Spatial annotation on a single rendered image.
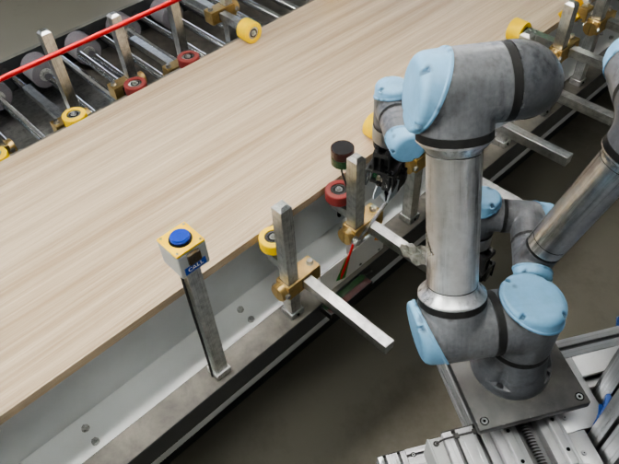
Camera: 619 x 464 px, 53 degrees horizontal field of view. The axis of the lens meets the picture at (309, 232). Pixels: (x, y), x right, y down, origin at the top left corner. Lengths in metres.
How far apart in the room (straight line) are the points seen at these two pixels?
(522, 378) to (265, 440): 1.30
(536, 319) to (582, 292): 1.75
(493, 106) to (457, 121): 0.05
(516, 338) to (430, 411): 1.31
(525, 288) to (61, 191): 1.34
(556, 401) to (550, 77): 0.62
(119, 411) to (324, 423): 0.85
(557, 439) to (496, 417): 0.13
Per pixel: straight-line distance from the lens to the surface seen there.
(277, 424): 2.35
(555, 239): 1.25
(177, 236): 1.24
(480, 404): 1.24
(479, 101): 0.89
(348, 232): 1.69
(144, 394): 1.77
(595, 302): 2.81
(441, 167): 0.93
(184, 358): 1.80
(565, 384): 1.30
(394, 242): 1.68
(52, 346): 1.59
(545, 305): 1.11
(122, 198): 1.85
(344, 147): 1.57
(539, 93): 0.93
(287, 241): 1.48
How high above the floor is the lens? 2.12
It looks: 48 degrees down
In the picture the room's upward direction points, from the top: 4 degrees counter-clockwise
